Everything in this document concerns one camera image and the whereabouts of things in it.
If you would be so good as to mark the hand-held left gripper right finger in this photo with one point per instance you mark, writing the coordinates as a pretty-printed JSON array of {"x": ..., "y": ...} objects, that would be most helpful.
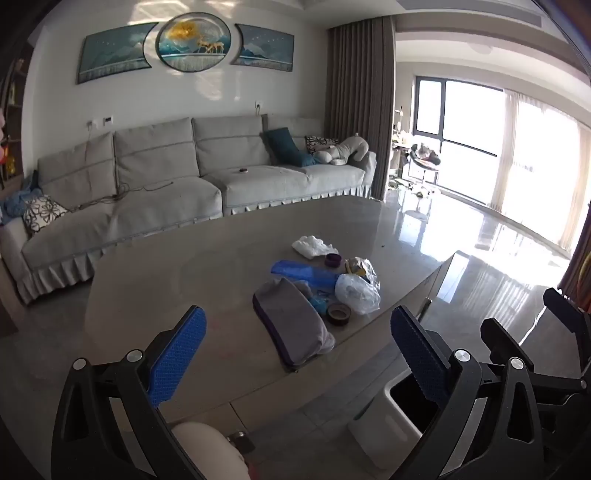
[{"x": 420, "y": 357}]

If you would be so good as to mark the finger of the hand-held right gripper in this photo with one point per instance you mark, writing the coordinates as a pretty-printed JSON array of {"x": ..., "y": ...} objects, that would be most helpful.
[
  {"x": 570, "y": 318},
  {"x": 505, "y": 341}
]

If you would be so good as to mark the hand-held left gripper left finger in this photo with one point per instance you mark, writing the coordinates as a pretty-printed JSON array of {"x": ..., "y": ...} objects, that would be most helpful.
[{"x": 178, "y": 357}]

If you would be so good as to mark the white trash bin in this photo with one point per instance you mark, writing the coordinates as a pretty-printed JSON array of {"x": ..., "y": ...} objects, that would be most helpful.
[{"x": 383, "y": 424}]

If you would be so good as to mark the black tape roll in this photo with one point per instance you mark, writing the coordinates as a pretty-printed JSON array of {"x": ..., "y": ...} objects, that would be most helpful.
[{"x": 333, "y": 318}]

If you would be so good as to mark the blue plastic bag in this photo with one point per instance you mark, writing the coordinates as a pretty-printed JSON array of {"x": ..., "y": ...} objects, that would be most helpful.
[
  {"x": 319, "y": 302},
  {"x": 302, "y": 274}
]

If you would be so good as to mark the purple tape roll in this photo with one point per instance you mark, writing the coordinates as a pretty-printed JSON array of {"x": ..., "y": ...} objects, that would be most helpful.
[{"x": 333, "y": 260}]

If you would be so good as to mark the dark side curtain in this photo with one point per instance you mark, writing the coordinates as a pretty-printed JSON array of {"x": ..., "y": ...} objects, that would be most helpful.
[{"x": 579, "y": 267}]

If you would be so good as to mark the clear crumpled plastic bag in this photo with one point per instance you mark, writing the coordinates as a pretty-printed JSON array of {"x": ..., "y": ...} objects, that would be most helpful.
[{"x": 358, "y": 297}]

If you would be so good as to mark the person's leg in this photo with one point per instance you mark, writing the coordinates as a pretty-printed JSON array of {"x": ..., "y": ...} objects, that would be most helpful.
[{"x": 207, "y": 450}]

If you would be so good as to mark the grey oval table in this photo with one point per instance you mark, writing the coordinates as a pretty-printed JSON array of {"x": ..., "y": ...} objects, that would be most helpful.
[{"x": 184, "y": 258}]

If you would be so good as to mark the clear printed plastic bag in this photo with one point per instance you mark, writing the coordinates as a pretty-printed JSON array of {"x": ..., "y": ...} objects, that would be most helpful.
[{"x": 362, "y": 270}]

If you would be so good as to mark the grey fabric pouch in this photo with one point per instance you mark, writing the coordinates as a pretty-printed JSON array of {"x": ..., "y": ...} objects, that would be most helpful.
[{"x": 295, "y": 323}]

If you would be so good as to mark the white sheer curtain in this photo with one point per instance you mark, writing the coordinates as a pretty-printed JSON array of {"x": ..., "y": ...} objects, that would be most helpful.
[{"x": 545, "y": 175}]

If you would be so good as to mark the white crumpled tissue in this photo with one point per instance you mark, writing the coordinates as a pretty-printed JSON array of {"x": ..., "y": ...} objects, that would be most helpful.
[{"x": 314, "y": 246}]

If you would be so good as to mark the grey fabric sofa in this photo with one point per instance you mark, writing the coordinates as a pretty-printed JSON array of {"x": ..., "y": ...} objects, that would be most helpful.
[{"x": 161, "y": 203}]

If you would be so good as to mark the flower patterned pillow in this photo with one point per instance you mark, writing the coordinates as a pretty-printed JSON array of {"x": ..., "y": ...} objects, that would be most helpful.
[
  {"x": 44, "y": 214},
  {"x": 318, "y": 142}
]

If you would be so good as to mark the cluttered chair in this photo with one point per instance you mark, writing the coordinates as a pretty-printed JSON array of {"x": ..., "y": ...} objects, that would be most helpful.
[{"x": 425, "y": 161}]

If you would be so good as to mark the dark framed window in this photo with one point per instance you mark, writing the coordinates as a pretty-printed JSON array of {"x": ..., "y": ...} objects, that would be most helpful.
[{"x": 461, "y": 134}]

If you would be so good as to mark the white desk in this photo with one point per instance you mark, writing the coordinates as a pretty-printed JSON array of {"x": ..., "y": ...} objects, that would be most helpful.
[{"x": 399, "y": 138}]

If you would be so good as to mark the white plush toy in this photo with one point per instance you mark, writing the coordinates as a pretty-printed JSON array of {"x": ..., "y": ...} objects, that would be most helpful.
[{"x": 346, "y": 150}]

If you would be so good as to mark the blue cloth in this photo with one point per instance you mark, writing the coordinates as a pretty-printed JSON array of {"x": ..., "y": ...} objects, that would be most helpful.
[{"x": 16, "y": 201}]

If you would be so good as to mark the small teal pillow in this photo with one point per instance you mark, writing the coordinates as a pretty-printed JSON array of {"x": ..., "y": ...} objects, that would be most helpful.
[{"x": 307, "y": 160}]

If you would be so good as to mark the large teal pillow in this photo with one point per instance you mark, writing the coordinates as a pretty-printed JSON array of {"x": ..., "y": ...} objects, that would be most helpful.
[{"x": 281, "y": 145}]

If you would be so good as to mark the brown curtain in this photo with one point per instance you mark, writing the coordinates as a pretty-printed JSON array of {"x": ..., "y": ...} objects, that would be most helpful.
[{"x": 360, "y": 92}]

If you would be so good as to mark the wooden shelf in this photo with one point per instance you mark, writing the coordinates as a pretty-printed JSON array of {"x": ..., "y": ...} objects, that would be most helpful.
[{"x": 11, "y": 115}]

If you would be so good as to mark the teal curved wall art panel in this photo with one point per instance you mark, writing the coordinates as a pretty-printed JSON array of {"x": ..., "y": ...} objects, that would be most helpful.
[
  {"x": 115, "y": 53},
  {"x": 265, "y": 48}
]

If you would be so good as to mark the round deer wall art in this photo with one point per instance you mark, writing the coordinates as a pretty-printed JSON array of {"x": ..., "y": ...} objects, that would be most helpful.
[{"x": 194, "y": 41}]

